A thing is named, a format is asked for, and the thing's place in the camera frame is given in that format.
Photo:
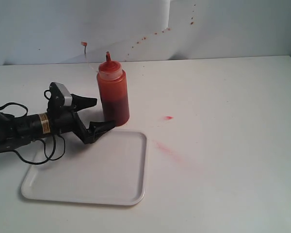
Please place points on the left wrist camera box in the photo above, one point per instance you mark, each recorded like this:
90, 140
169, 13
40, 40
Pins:
60, 96

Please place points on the white rectangular tray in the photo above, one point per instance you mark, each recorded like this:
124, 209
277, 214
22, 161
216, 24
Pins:
111, 171

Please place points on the red ketchup squeeze bottle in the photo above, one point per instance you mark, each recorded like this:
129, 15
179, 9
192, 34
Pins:
113, 90

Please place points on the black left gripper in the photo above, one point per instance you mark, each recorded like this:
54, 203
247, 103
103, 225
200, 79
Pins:
66, 119

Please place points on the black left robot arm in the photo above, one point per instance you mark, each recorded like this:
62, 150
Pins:
16, 132

